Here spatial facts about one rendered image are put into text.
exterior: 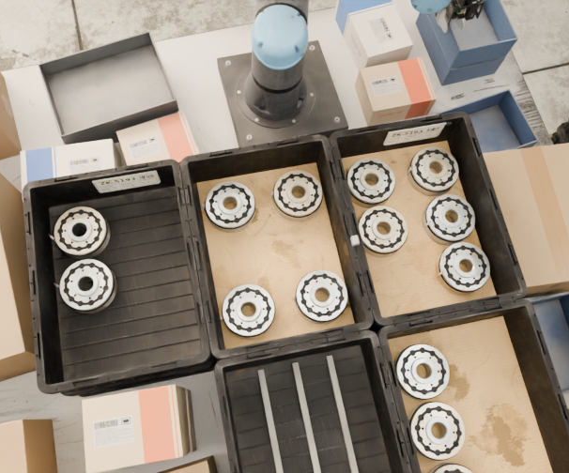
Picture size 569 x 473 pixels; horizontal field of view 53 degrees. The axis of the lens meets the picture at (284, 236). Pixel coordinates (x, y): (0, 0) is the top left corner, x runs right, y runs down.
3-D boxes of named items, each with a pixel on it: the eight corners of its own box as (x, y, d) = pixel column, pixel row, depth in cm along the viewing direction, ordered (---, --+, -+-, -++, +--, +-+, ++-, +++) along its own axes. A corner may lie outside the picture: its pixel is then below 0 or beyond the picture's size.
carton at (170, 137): (137, 190, 134) (130, 177, 127) (123, 146, 137) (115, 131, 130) (203, 169, 137) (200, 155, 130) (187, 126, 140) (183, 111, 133)
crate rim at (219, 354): (179, 161, 115) (178, 157, 112) (325, 138, 118) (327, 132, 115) (213, 361, 103) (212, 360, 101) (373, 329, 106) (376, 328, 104)
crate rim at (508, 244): (326, 138, 118) (327, 132, 115) (464, 115, 121) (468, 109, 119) (374, 329, 106) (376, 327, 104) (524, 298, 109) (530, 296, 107)
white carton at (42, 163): (38, 215, 131) (22, 201, 123) (35, 168, 135) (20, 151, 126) (126, 202, 133) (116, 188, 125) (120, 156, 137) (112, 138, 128)
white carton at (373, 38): (333, 16, 152) (338, -8, 143) (375, 5, 153) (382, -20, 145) (361, 78, 146) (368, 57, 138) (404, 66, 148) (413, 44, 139)
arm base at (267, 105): (237, 75, 140) (236, 48, 130) (296, 63, 142) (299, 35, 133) (253, 127, 135) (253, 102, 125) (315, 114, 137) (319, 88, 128)
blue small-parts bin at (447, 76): (414, 22, 152) (422, 4, 146) (467, 11, 154) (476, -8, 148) (441, 86, 147) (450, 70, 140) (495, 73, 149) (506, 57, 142)
